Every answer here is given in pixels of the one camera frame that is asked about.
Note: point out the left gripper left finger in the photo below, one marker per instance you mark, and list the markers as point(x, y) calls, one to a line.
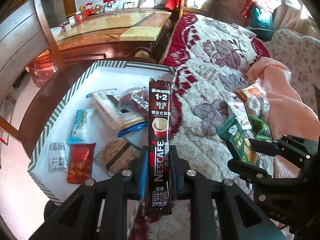
point(98, 209)

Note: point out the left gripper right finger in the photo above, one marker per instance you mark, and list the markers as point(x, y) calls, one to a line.
point(218, 210)

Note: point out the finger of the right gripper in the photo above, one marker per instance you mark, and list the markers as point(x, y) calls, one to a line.
point(292, 148)
point(252, 174)

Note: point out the bright green snack packet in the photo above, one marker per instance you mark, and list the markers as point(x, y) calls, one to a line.
point(261, 129)

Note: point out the dark green cracker packet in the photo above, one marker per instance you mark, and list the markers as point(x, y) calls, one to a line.
point(236, 141)

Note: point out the red snack packet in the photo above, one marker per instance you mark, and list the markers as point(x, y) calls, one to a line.
point(80, 163)

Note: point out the clear bag of nuts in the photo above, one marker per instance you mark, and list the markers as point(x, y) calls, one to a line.
point(257, 106)

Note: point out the white strawberry snack packet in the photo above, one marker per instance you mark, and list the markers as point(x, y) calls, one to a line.
point(56, 157)

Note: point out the white strawberry candy packet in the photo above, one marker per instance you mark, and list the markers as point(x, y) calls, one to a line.
point(238, 109)

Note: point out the brown wafer clear packet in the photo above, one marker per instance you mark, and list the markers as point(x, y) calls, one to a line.
point(116, 156)

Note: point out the orange cracker packet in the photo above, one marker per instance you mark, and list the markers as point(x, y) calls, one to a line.
point(254, 89)

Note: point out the brown Nescafe coffee stick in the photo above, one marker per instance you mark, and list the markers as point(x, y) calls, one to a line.
point(158, 198)

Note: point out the blue milk sachima packet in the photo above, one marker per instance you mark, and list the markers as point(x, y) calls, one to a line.
point(79, 133)

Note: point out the long white cracker pack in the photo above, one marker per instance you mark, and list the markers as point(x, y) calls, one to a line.
point(122, 121)

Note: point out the clear bag of dates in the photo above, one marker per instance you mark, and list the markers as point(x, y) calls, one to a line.
point(135, 99)

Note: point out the peach pink blanket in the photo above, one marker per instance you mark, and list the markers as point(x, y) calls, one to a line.
point(288, 114)

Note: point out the green striped white box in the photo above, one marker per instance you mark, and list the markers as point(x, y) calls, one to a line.
point(100, 75)

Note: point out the floral sofa back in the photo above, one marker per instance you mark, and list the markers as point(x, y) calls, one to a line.
point(301, 55)

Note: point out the red floral fleece blanket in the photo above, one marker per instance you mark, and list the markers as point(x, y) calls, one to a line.
point(211, 59)

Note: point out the teal bag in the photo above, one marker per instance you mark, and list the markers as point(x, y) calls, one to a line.
point(261, 22)

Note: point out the wooden marble-top table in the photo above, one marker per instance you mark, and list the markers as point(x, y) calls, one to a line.
point(119, 34)

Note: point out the wooden chair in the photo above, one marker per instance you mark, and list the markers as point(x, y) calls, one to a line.
point(25, 35)

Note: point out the santa figurine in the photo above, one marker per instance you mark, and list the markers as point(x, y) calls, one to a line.
point(88, 10)

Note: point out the wedding photo frame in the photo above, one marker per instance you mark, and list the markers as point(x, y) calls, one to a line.
point(146, 3)

